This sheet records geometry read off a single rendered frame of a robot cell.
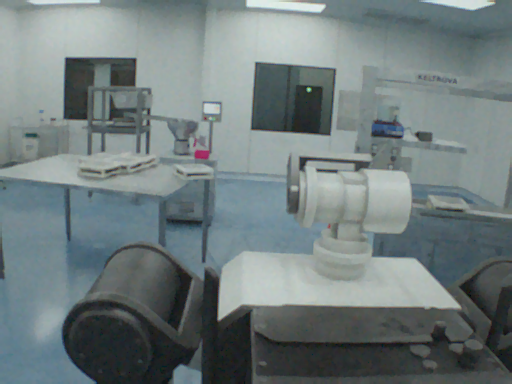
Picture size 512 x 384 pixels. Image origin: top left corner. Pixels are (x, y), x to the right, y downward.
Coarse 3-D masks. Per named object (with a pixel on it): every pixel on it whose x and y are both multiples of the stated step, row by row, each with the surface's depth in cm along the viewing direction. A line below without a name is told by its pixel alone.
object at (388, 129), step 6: (372, 126) 261; (378, 126) 260; (384, 126) 259; (390, 126) 259; (396, 126) 258; (402, 126) 257; (372, 132) 261; (378, 132) 260; (384, 132) 259; (390, 132) 259; (396, 132) 258; (402, 132) 257
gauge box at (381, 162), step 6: (378, 144) 257; (384, 144) 257; (372, 150) 259; (378, 150) 258; (384, 150) 257; (390, 150) 256; (378, 156) 259; (384, 156) 258; (390, 156) 257; (396, 156) 256; (378, 162) 259; (384, 162) 259; (390, 162) 258; (396, 162) 257; (372, 168) 261; (378, 168) 260; (384, 168) 259; (396, 168) 258
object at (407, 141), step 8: (376, 136) 258; (384, 136) 269; (408, 136) 282; (392, 144) 255; (400, 144) 254; (408, 144) 253; (416, 144) 252; (424, 144) 251; (432, 144) 250; (440, 144) 249; (448, 144) 254; (456, 144) 258; (456, 152) 247; (464, 152) 246
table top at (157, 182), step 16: (48, 160) 367; (64, 160) 372; (0, 176) 300; (16, 176) 300; (32, 176) 303; (48, 176) 307; (64, 176) 310; (80, 176) 314; (112, 176) 320; (128, 176) 324; (144, 176) 328; (160, 176) 331; (176, 176) 335; (112, 192) 283; (128, 192) 281; (144, 192) 280; (160, 192) 283; (176, 192) 295
